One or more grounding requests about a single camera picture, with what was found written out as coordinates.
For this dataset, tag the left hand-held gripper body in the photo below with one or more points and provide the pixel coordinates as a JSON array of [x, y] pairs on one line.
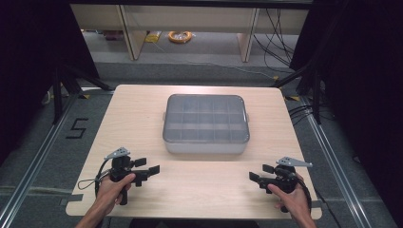
[[122, 166]]

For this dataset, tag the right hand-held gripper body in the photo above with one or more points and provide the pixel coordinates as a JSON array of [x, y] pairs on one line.
[[285, 177]]

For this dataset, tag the white compartment storage box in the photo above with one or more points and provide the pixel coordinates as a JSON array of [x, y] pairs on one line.
[[206, 148]]

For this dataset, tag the clear plastic compartment box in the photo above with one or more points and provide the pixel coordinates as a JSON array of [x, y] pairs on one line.
[[206, 117]]

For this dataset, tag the person's right hand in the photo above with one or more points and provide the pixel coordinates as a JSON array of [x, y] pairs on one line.
[[296, 202]]

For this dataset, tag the person's left hand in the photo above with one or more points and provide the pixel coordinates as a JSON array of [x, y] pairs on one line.
[[109, 191]]

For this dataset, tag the yellow tape piece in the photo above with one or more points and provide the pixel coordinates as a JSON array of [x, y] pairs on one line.
[[84, 96], [293, 98]]

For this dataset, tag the black metal stand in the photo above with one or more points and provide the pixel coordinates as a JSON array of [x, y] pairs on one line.
[[316, 95], [57, 95]]

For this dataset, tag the yellow bag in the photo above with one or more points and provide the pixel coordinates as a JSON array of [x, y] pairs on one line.
[[153, 37]]

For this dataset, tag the black curtain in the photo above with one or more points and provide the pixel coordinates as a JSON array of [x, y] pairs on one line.
[[364, 79], [31, 63]]

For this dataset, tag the aluminium floor rail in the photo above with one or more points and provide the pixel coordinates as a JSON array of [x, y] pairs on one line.
[[34, 164], [332, 164]]

